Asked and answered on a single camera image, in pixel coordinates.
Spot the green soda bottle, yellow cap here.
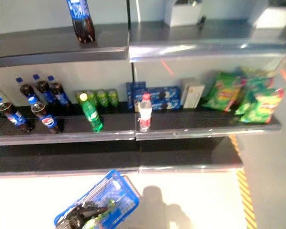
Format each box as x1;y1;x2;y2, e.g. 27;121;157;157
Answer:
79;93;104;133

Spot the clear bottle red cap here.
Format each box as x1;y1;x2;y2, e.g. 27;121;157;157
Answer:
138;93;153;132

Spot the white carton box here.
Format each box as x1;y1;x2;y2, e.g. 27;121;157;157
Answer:
180;78;206;109

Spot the upright blue Oreo box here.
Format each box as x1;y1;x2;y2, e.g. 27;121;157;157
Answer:
125;81;146;112

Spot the wide blue Oreo box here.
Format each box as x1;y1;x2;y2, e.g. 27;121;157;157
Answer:
133;86;182;112

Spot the Pepsi bottle blue cap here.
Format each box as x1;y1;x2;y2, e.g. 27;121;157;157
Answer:
15;76;40;104
0;96;35;134
27;96;63;134
32;74;55;104
47;75;72;108

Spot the blue plastic shopping basket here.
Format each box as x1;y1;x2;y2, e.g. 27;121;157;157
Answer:
53;169;141;229

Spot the green Lays chips bag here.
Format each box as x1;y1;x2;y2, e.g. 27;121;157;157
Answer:
238;87;286;124
201;71;244;112
235;67;275;115

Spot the black store shelf unit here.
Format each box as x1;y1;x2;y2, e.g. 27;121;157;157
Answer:
0;0;286;178

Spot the white open box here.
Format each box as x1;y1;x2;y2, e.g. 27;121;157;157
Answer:
168;0;203;27

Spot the large Pepsi cola bottle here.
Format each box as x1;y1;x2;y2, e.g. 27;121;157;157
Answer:
66;0;96;44

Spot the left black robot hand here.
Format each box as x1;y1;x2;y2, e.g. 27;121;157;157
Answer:
55;201;109;229

